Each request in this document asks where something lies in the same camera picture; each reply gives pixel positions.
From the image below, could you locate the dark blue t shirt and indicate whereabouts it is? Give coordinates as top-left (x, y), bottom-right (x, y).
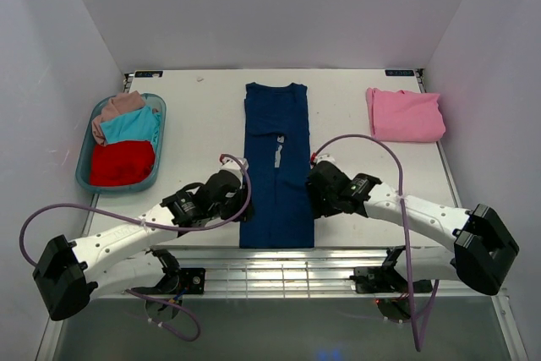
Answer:
top-left (239, 83), bottom-right (314, 249)

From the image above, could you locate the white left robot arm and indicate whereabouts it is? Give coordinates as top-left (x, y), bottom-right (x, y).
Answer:
top-left (32, 169), bottom-right (252, 321)

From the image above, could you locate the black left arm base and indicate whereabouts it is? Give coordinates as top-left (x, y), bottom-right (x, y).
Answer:
top-left (133, 268), bottom-right (206, 295)

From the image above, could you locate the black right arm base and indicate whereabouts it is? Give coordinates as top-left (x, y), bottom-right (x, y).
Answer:
top-left (349, 266), bottom-right (409, 293)

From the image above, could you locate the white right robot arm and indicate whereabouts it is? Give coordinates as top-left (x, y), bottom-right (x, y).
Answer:
top-left (306, 160), bottom-right (519, 296)

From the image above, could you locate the folded pink t shirt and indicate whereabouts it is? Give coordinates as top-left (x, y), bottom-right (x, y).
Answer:
top-left (366, 88), bottom-right (446, 143)

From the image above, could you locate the light blue t shirt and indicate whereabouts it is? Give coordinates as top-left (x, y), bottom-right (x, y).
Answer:
top-left (100, 106), bottom-right (162, 149)

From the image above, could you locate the red t shirt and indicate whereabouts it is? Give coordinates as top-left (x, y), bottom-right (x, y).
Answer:
top-left (90, 140), bottom-right (156, 187)

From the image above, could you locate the teal plastic tray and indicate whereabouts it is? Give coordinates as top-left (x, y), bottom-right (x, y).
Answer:
top-left (75, 93), bottom-right (167, 194)

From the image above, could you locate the beige t shirt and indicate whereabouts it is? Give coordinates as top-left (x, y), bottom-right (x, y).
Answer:
top-left (91, 91), bottom-right (145, 146)

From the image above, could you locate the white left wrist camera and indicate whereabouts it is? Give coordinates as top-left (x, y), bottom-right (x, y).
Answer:
top-left (220, 154), bottom-right (249, 178)

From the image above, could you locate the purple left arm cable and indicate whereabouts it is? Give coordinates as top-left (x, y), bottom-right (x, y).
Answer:
top-left (19, 152), bottom-right (254, 342)

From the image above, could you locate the aluminium front rail frame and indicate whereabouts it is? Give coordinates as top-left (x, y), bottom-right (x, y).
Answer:
top-left (89, 246), bottom-right (486, 300)

